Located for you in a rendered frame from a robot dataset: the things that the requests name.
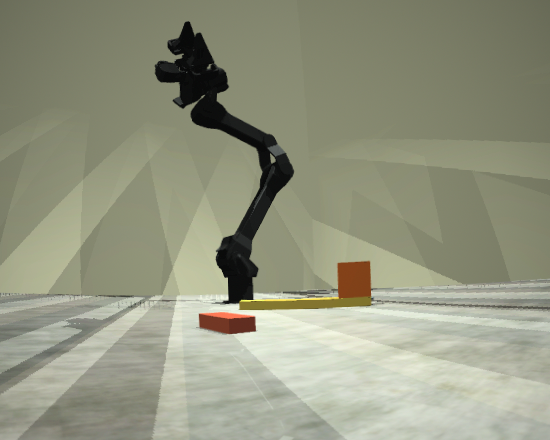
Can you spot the orange-red rectangular block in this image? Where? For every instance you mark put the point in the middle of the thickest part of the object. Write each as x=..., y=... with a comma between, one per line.
x=228, y=323

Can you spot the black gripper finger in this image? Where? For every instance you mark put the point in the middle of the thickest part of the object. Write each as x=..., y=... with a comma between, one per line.
x=186, y=38
x=200, y=53

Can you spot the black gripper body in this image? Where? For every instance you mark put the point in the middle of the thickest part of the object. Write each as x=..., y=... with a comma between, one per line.
x=194, y=76

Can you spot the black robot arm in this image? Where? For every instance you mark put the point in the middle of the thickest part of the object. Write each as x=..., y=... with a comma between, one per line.
x=235, y=250

